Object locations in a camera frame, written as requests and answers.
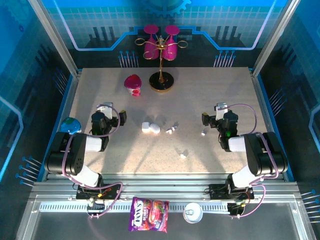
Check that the white earbud charging case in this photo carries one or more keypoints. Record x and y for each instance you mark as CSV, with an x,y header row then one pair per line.
x,y
150,128

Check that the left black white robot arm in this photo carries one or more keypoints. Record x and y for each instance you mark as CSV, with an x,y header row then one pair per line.
x,y
75,155

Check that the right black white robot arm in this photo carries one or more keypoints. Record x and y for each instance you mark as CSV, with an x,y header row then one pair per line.
x,y
262,155

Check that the blue round cup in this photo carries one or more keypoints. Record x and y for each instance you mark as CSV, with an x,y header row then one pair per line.
x,y
70,125

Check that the pink heart-shaped cup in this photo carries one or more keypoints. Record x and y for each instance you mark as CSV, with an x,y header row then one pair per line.
x,y
133,85

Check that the gold glass rack stand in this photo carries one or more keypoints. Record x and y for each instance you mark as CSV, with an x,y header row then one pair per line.
x,y
161,82

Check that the pink wine glass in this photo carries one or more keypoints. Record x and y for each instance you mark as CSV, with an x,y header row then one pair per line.
x,y
172,45
151,43

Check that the black connector box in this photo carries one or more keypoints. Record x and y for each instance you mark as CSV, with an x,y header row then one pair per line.
x,y
96,207
235,208

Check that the silver drink can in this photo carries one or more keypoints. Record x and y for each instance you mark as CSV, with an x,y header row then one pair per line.
x,y
193,212

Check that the purple Fox's candy bag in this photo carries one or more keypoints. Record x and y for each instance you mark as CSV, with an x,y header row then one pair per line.
x,y
147,215

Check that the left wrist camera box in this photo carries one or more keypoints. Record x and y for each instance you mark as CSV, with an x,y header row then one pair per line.
x,y
108,108

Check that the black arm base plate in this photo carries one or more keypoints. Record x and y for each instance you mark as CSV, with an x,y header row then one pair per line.
x,y
110,193
217,192

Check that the aluminium profile frame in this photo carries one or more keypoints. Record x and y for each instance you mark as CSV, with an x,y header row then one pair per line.
x,y
160,181

